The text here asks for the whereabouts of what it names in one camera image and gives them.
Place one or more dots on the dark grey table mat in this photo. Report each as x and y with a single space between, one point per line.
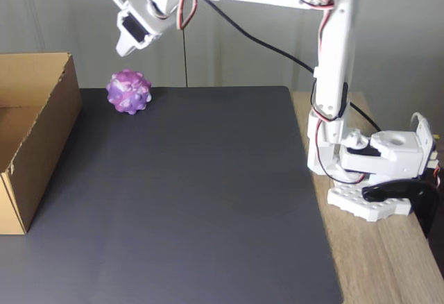
173 213

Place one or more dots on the black table clamp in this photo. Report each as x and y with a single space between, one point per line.
421 200

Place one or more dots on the brown cardboard box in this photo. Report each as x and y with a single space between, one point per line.
38 120

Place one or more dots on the purple white knobbly ball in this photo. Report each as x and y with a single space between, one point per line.
128 92

